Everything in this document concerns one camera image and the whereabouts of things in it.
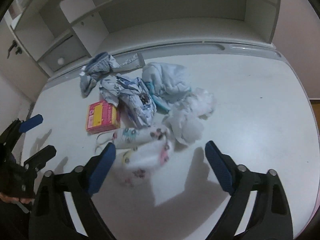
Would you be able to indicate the grey blue sock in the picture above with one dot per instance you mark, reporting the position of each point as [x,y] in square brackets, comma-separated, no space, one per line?
[100,65]

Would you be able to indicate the white tissue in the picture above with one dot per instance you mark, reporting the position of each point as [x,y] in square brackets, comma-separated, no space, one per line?
[185,115]

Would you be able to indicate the rolled pink white wrapper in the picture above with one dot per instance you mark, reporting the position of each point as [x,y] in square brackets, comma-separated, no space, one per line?
[135,62]

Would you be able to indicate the person's left hand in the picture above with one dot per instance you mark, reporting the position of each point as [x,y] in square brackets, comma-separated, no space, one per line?
[8,199]

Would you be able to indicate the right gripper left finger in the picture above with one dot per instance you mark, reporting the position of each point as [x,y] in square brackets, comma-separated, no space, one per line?
[51,219]

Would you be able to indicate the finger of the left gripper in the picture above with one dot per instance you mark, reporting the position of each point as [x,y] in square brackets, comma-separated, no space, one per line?
[31,123]
[38,161]

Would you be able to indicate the pink yellow small box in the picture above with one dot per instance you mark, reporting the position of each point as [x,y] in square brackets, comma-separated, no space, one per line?
[102,117]

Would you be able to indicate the patterned white face mask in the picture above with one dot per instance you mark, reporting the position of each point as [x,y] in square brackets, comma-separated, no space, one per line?
[139,152]

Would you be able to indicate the crumpled blue white wrapper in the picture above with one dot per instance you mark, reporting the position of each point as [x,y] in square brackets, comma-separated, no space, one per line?
[133,94]

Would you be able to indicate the grey drawer with white knob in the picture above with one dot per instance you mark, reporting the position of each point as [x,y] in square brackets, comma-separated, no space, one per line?
[64,53]

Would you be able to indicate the white door with black handle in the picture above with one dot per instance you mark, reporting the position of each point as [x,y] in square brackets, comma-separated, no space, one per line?
[18,67]

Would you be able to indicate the white desk shelf hutch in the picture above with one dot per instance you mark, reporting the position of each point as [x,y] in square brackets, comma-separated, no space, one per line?
[120,26]

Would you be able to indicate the light blue cloth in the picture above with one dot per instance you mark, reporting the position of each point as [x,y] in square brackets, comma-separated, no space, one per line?
[166,83]

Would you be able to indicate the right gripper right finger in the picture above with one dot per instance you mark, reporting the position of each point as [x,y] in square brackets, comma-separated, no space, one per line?
[270,217]

